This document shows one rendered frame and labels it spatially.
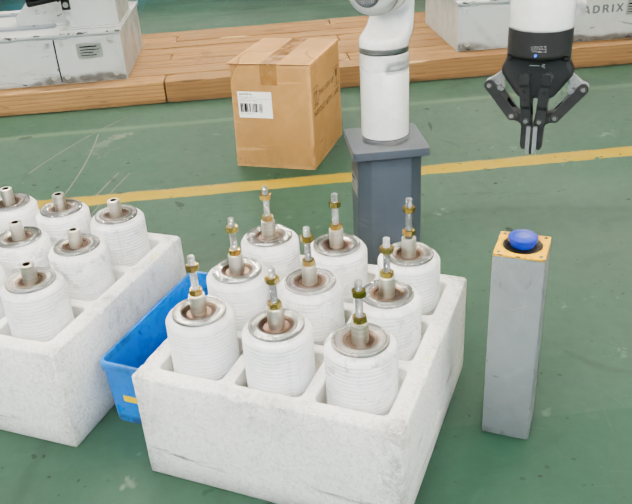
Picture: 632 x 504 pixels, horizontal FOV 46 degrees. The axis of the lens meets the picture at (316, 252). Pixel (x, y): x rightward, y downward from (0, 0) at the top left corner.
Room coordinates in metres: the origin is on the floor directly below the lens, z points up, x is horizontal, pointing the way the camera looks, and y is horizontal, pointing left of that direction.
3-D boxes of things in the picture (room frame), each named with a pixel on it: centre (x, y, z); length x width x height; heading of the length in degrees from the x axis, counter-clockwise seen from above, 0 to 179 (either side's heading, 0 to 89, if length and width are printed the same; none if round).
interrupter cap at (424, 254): (1.01, -0.14, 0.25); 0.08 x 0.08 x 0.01
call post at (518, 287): (0.90, -0.28, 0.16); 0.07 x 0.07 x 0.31; 67
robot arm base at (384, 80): (1.40, -0.15, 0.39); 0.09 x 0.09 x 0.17; 4
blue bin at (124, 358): (1.08, 0.25, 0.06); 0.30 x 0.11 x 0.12; 157
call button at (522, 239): (0.90, -0.28, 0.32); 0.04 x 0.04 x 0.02
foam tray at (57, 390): (1.16, 0.50, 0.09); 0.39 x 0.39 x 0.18; 68
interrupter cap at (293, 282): (0.95, 0.01, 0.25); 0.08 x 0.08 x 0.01
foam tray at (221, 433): (0.95, 0.01, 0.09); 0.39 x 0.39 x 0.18; 67
